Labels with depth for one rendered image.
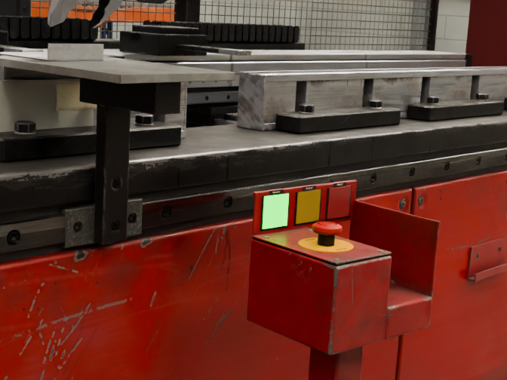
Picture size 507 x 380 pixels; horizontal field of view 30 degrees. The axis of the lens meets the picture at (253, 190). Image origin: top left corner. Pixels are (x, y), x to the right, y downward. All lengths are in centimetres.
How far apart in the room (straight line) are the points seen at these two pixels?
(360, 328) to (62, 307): 38
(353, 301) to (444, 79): 93
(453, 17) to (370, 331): 792
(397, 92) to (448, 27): 721
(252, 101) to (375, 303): 51
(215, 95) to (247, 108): 27
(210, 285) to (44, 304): 29
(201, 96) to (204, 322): 58
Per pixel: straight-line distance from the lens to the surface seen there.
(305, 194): 131
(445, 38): 911
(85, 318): 125
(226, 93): 189
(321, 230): 121
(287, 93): 163
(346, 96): 177
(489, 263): 207
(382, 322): 125
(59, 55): 121
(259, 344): 151
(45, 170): 116
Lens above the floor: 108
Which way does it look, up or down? 11 degrees down
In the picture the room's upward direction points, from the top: 3 degrees clockwise
